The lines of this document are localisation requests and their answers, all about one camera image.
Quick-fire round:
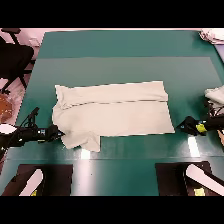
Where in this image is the black office chair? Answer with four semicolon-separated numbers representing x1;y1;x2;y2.
0;28;36;95

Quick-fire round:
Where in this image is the heap of clothes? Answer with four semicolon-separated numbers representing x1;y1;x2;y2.
199;28;224;45

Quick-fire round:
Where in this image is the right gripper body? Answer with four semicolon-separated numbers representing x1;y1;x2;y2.
175;115;209;137

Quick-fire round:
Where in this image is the white garment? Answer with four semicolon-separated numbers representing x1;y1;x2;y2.
203;84;224;108

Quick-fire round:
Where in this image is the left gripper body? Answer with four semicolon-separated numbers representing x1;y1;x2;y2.
45;123;66;143

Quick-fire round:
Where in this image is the white T-shirt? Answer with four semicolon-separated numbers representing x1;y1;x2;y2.
51;80;176;153

